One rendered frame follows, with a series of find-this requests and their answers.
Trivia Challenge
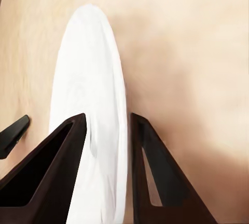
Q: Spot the saucer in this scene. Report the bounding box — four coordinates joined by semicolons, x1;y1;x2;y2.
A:
49;3;128;224

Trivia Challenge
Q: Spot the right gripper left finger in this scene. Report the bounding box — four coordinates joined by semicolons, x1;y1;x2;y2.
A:
0;113;87;224

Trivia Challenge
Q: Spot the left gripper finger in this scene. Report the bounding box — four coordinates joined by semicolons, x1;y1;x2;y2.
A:
0;114;30;160

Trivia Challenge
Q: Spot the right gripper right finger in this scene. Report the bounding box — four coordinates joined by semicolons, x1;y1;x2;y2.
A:
130;113;217;224

